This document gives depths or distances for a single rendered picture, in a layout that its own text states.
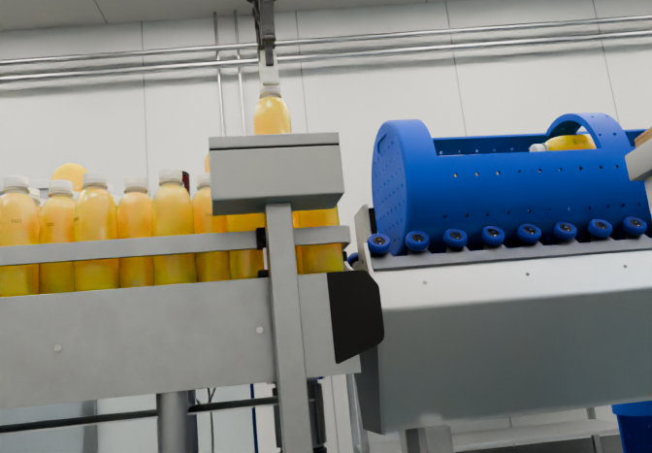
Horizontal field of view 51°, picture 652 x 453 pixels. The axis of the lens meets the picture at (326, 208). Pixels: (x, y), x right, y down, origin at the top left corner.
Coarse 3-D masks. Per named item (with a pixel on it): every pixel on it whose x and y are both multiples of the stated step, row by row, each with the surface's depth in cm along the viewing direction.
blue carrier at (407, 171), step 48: (384, 144) 142; (432, 144) 130; (480, 144) 154; (528, 144) 157; (624, 144) 136; (384, 192) 143; (432, 192) 127; (480, 192) 129; (528, 192) 131; (576, 192) 133; (624, 192) 134; (432, 240) 132; (480, 240) 134; (576, 240) 141
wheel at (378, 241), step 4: (372, 236) 127; (376, 236) 127; (380, 236) 127; (384, 236) 127; (368, 240) 126; (372, 240) 126; (376, 240) 126; (380, 240) 126; (384, 240) 126; (388, 240) 126; (368, 244) 126; (372, 244) 125; (376, 244) 125; (380, 244) 125; (384, 244) 125; (388, 244) 125; (372, 248) 125; (376, 248) 125; (380, 248) 125; (384, 248) 125; (388, 248) 126; (376, 252) 125; (380, 252) 125; (384, 252) 126
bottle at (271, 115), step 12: (264, 96) 127; (276, 96) 127; (264, 108) 124; (276, 108) 124; (264, 120) 123; (276, 120) 123; (288, 120) 125; (264, 132) 123; (276, 132) 123; (288, 132) 124
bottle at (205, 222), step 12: (204, 192) 119; (192, 204) 119; (204, 204) 118; (204, 216) 117; (216, 216) 117; (204, 228) 116; (216, 228) 117; (204, 252) 116; (216, 252) 116; (228, 252) 117; (204, 264) 115; (216, 264) 115; (228, 264) 117; (204, 276) 115; (216, 276) 115; (228, 276) 116
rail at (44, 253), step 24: (120, 240) 109; (144, 240) 110; (168, 240) 110; (192, 240) 111; (216, 240) 112; (240, 240) 112; (312, 240) 114; (336, 240) 115; (0, 264) 105; (24, 264) 106
